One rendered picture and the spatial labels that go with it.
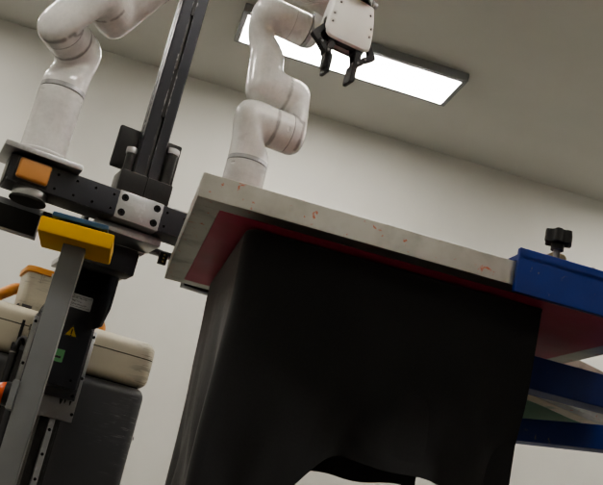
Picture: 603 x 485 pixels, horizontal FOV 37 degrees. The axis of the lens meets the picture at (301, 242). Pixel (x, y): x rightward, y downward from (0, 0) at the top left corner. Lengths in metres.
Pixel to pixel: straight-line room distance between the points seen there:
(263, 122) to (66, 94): 0.45
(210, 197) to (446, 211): 4.74
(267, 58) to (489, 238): 3.98
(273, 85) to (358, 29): 0.41
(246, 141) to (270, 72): 0.20
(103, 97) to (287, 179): 1.23
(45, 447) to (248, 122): 0.93
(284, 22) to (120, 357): 0.96
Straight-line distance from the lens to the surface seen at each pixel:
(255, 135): 2.08
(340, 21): 1.82
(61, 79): 1.98
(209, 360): 1.45
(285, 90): 2.19
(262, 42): 2.25
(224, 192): 1.29
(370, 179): 5.86
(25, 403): 1.62
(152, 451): 5.33
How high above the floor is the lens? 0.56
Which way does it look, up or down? 16 degrees up
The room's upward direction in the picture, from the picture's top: 13 degrees clockwise
